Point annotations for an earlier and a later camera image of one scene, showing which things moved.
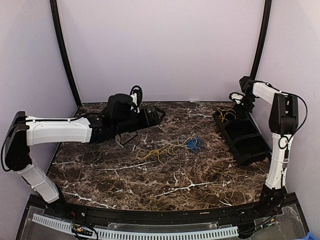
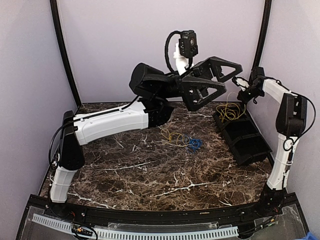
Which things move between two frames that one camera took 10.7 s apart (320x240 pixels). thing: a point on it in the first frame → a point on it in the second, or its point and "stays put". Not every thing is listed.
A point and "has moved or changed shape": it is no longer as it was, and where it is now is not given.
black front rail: [111, 214] stays put
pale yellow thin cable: [224, 111] has moved or changed shape
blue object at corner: [311, 236] stays put
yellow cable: [142, 154] → [176, 139]
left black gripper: [155, 121] → [195, 91]
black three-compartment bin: [244, 138] stays put
